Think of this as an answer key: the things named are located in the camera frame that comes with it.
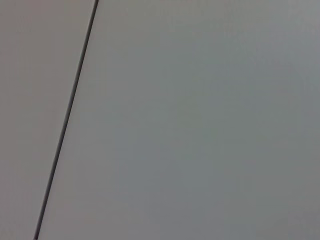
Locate dark narrow table seam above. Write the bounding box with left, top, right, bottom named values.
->
left=32, top=0, right=100, bottom=240

